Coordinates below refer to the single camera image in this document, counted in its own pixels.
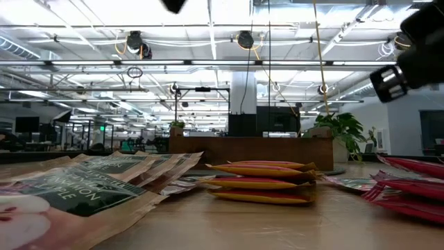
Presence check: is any wooden tea organiser box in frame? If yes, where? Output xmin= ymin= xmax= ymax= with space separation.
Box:
xmin=169 ymin=126 xmax=334 ymax=172

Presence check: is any strawberry tea packet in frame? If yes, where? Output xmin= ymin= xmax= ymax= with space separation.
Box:
xmin=361 ymin=183 xmax=444 ymax=225
xmin=321 ymin=175 xmax=379 ymax=192
xmin=377 ymin=154 xmax=444 ymax=181
xmin=370 ymin=169 xmax=444 ymax=203

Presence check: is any white square pillar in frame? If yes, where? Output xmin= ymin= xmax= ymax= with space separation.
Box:
xmin=230 ymin=71 xmax=258 ymax=115

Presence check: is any long ceiling light strip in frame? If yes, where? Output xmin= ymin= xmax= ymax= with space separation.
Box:
xmin=0 ymin=59 xmax=397 ymax=67

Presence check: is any green potted plant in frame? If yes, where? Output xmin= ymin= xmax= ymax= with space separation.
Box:
xmin=301 ymin=112 xmax=378 ymax=164

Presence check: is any black background monitor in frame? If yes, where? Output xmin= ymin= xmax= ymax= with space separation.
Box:
xmin=14 ymin=116 xmax=40 ymax=134

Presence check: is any black background camera frame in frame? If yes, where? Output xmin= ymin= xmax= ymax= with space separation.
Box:
xmin=174 ymin=86 xmax=231 ymax=123

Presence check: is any black cable with coil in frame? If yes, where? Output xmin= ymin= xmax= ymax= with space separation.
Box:
xmin=266 ymin=0 xmax=272 ymax=137

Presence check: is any black ceiling cable reel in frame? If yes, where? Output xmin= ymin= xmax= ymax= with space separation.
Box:
xmin=393 ymin=31 xmax=413 ymax=51
xmin=236 ymin=30 xmax=255 ymax=50
xmin=125 ymin=30 xmax=153 ymax=60

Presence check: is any hanging black cable coil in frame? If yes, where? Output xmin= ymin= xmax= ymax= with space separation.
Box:
xmin=126 ymin=66 xmax=144 ymax=79

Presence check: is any yellow cable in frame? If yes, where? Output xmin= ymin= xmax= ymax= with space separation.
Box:
xmin=311 ymin=0 xmax=330 ymax=116

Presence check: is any wall picture frame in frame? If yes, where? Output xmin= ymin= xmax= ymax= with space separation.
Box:
xmin=375 ymin=128 xmax=385 ymax=151

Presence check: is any black aluminium table frame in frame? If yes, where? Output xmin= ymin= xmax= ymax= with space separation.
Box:
xmin=0 ymin=149 xmax=444 ymax=166

